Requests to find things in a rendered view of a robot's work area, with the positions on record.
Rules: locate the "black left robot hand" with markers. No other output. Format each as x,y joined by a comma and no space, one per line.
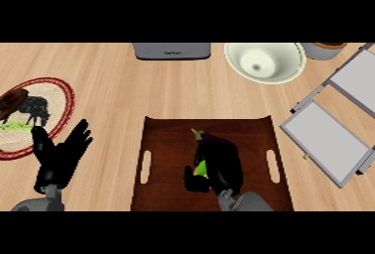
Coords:
58,158

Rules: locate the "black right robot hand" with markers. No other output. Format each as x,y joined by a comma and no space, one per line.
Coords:
228,172

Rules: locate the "yellow lemon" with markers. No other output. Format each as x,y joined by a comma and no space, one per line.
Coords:
201,169

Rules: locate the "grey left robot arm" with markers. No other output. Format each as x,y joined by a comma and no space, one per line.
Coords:
43,202

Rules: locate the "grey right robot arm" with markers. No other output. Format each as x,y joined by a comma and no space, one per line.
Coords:
244,202

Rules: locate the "brown wooden tray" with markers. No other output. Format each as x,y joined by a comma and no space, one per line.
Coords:
166,155

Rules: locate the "grey tiered shelf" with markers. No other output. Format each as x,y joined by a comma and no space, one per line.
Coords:
325,139

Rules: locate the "purple eggplant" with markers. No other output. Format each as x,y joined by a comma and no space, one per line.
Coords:
216,139

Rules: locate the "round placemat with horse print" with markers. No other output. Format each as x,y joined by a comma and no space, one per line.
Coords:
54,99

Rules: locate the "dark brown oblong object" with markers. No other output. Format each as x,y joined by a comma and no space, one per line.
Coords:
11,103

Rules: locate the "white bowl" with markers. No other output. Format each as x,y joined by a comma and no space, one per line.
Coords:
266,63

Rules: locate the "grey appliance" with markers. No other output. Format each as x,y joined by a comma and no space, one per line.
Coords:
172,50

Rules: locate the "grey pot with brown top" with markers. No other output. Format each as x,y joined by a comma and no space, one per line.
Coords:
322,51

